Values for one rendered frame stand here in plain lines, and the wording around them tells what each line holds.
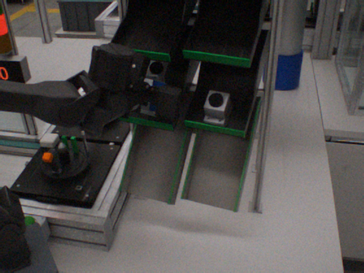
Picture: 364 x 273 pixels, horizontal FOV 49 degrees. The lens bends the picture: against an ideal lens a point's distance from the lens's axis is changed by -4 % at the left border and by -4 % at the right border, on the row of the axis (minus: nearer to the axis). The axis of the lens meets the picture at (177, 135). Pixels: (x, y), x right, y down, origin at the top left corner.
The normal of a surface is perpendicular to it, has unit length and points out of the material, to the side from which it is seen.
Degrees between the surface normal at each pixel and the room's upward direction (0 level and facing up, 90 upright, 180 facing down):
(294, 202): 0
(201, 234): 0
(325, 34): 90
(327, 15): 90
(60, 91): 16
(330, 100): 0
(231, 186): 45
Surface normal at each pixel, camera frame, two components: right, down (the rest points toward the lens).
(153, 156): -0.27, -0.18
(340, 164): -0.19, 0.58
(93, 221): -0.03, -0.81
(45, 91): 0.22, -0.86
